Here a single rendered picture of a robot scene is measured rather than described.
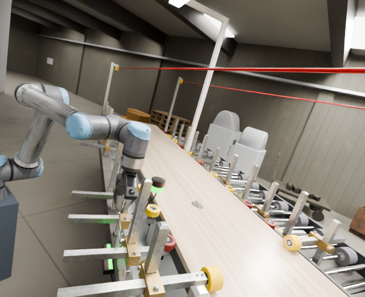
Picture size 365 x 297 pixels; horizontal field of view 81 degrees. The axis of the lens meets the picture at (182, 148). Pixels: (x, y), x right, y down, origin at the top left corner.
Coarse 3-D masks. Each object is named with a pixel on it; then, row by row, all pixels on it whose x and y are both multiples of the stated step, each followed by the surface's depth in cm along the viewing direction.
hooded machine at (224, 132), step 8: (224, 112) 564; (232, 112) 585; (216, 120) 579; (224, 120) 565; (232, 120) 555; (216, 128) 575; (224, 128) 562; (232, 128) 556; (216, 136) 576; (224, 136) 562; (232, 136) 554; (208, 144) 591; (216, 144) 577; (224, 144) 563; (232, 144) 573; (224, 152) 564
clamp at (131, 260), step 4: (124, 240) 96; (124, 244) 96; (128, 244) 93; (132, 244) 94; (136, 244) 94; (128, 248) 91; (132, 248) 91; (136, 248) 92; (128, 252) 88; (128, 256) 87; (132, 256) 87; (136, 256) 88; (140, 256) 88; (128, 260) 87; (132, 260) 88; (136, 260) 88; (128, 264) 88; (132, 264) 88; (136, 264) 89
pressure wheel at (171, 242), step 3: (168, 234) 101; (168, 237) 99; (171, 237) 99; (168, 240) 97; (171, 240) 98; (174, 240) 98; (165, 243) 94; (168, 243) 95; (171, 243) 95; (174, 243) 96; (165, 246) 94; (168, 246) 94; (171, 246) 95; (174, 246) 97; (165, 249) 94; (168, 249) 94; (171, 249) 95; (162, 258) 99
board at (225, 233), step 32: (160, 160) 203; (192, 160) 233; (192, 192) 155; (224, 192) 172; (192, 224) 116; (224, 224) 125; (256, 224) 136; (192, 256) 92; (224, 256) 98; (256, 256) 105; (288, 256) 112; (224, 288) 81; (256, 288) 85; (288, 288) 90; (320, 288) 96
